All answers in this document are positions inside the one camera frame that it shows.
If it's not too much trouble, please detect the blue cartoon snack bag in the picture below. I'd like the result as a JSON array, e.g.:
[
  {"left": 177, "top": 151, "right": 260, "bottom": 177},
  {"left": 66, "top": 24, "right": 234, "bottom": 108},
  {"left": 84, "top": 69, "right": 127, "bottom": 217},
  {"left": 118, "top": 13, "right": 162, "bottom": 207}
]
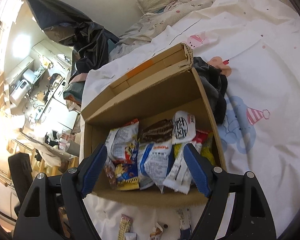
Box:
[{"left": 115, "top": 163, "right": 139, "bottom": 191}]

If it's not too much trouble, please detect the yellow snack bag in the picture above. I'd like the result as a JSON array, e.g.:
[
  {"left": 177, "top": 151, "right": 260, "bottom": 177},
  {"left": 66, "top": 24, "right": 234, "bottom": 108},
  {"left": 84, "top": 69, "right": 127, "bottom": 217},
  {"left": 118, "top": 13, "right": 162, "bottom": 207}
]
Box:
[{"left": 172, "top": 129, "right": 216, "bottom": 166}]

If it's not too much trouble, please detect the white purple snack bar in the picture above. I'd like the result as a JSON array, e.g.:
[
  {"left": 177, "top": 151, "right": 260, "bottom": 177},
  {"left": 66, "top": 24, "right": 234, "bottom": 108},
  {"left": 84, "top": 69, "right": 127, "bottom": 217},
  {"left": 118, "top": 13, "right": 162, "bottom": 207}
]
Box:
[{"left": 177, "top": 208, "right": 192, "bottom": 240}]

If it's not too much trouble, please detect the brown cardboard box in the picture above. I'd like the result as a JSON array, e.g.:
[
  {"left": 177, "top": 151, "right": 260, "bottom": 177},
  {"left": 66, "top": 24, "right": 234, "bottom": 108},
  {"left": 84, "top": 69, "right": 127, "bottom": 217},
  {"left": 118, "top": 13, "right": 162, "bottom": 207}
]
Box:
[{"left": 81, "top": 43, "right": 226, "bottom": 208}]

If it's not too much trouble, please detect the white bed sheet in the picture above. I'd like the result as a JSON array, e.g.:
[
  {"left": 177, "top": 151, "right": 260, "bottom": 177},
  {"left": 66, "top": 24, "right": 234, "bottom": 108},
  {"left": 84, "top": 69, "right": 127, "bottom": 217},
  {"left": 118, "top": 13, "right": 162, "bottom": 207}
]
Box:
[{"left": 83, "top": 0, "right": 300, "bottom": 235}]

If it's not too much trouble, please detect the white microwave oven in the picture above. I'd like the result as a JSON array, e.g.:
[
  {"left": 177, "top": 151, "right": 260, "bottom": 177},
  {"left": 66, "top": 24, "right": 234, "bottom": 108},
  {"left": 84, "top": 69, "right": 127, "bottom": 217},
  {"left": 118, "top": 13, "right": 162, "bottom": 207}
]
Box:
[{"left": 10, "top": 79, "right": 31, "bottom": 106}]

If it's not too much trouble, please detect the white blue snack bag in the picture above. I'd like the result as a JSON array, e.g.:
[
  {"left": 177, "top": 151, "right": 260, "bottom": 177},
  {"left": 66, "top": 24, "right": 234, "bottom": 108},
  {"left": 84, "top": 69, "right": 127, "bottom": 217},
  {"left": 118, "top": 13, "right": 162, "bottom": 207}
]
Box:
[{"left": 137, "top": 139, "right": 173, "bottom": 193}]

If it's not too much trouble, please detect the grey floral duvet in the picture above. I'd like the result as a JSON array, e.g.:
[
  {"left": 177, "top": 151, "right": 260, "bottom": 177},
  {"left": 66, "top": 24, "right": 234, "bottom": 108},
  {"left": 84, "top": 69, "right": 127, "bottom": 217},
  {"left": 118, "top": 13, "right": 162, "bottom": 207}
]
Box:
[{"left": 109, "top": 0, "right": 215, "bottom": 61}]

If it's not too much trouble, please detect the red white snack bar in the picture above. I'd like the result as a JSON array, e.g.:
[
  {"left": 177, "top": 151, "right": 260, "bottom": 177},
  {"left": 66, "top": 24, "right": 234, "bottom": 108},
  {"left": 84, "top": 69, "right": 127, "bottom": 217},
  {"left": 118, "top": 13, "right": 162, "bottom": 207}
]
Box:
[{"left": 162, "top": 129, "right": 211, "bottom": 195}]

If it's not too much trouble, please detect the white grey snack bag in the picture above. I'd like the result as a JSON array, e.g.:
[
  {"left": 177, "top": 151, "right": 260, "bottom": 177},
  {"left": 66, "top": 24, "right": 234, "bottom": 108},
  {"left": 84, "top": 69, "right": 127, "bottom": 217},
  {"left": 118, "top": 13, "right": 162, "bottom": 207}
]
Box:
[{"left": 105, "top": 119, "right": 139, "bottom": 164}]

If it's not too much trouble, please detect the black plastic bag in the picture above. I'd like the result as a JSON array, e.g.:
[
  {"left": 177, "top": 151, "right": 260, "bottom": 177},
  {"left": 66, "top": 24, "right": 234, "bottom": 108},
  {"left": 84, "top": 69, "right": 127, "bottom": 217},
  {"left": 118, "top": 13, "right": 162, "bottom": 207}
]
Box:
[{"left": 26, "top": 0, "right": 119, "bottom": 83}]

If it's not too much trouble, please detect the dark grey cloth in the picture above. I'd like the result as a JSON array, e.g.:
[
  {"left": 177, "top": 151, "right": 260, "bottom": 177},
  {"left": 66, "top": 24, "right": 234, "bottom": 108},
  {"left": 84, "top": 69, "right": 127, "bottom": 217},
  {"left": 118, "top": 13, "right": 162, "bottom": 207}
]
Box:
[{"left": 193, "top": 57, "right": 228, "bottom": 125}]

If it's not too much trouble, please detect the white black character packet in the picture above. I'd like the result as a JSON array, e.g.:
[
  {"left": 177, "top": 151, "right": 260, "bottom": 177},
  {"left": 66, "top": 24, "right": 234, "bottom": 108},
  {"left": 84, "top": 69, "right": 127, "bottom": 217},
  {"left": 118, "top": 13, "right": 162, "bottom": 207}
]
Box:
[{"left": 172, "top": 111, "right": 196, "bottom": 145}]

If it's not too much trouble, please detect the dark brown snack packet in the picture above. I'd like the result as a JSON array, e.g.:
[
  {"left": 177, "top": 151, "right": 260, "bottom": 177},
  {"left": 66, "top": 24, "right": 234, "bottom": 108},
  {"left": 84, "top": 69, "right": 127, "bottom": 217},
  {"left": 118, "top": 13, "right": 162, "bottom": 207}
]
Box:
[{"left": 139, "top": 119, "right": 173, "bottom": 142}]

